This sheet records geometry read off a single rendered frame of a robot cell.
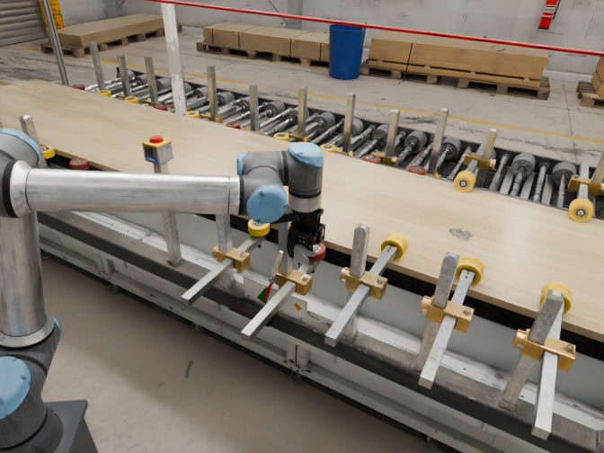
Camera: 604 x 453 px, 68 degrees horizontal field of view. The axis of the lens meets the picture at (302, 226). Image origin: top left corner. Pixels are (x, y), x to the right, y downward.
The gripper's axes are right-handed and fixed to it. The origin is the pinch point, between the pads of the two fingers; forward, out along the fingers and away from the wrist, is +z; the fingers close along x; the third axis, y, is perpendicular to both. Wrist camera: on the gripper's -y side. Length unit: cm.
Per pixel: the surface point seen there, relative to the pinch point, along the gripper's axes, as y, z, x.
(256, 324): -3.6, 14.5, -15.7
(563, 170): 65, 16, 156
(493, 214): 44, 10, 80
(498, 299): 55, 11, 29
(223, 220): -32.2, 0.2, 5.9
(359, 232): 16.0, -12.4, 7.0
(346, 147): -38, 14, 115
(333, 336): 21.3, 4.4, -16.7
